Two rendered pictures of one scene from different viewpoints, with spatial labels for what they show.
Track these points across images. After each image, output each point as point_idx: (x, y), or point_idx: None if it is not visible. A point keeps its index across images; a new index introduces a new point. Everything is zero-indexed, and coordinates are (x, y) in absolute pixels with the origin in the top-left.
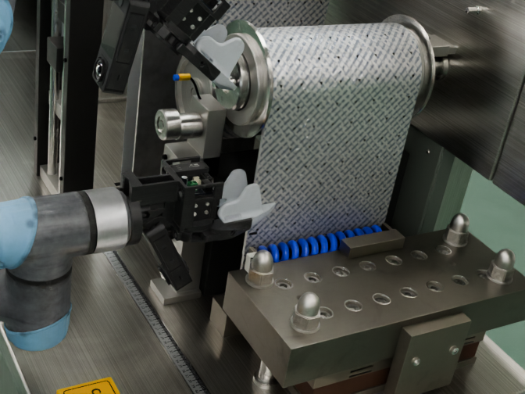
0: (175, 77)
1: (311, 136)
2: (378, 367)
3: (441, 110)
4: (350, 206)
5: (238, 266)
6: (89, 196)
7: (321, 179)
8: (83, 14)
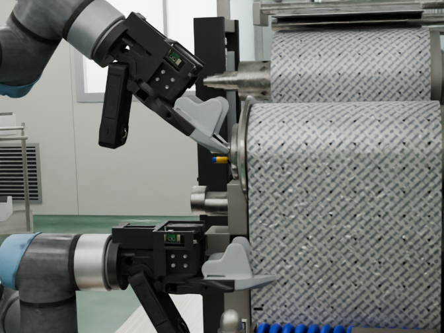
0: (212, 159)
1: (306, 203)
2: None
3: None
4: (381, 299)
5: None
6: (82, 235)
7: (332, 257)
8: None
